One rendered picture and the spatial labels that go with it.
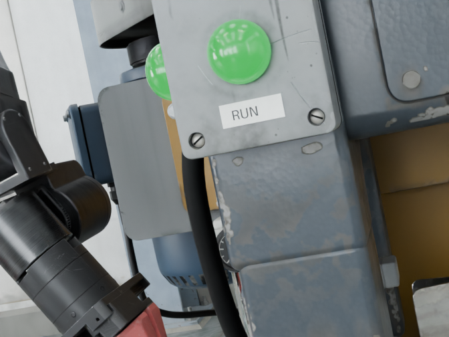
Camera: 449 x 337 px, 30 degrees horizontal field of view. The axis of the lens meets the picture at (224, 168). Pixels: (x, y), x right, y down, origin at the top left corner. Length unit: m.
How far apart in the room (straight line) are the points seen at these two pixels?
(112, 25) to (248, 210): 0.48
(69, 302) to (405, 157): 0.28
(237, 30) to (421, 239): 0.40
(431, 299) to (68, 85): 5.54
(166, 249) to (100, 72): 4.61
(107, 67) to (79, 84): 0.60
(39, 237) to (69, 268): 0.03
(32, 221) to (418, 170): 0.30
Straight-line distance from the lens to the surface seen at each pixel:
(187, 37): 0.40
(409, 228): 0.74
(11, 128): 0.65
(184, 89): 0.40
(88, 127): 0.89
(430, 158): 0.68
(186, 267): 0.90
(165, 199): 0.86
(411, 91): 0.44
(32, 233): 0.65
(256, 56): 0.38
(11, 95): 0.69
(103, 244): 6.08
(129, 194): 0.87
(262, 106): 0.39
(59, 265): 0.64
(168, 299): 5.53
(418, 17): 0.44
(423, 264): 0.74
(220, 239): 0.65
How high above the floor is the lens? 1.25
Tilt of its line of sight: 3 degrees down
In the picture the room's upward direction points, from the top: 11 degrees counter-clockwise
